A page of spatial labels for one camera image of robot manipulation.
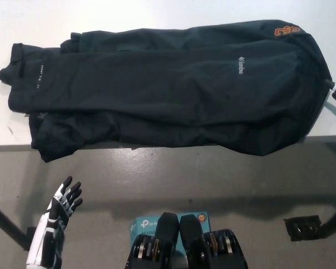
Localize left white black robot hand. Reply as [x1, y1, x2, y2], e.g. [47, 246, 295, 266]
[26, 175, 83, 268]

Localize black robot feet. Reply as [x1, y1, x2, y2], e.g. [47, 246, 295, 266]
[125, 212, 249, 269]

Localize black Columbia jacket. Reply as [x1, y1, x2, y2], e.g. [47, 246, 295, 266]
[0, 19, 333, 163]

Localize teal tp-link box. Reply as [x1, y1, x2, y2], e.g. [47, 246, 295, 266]
[129, 212, 211, 254]

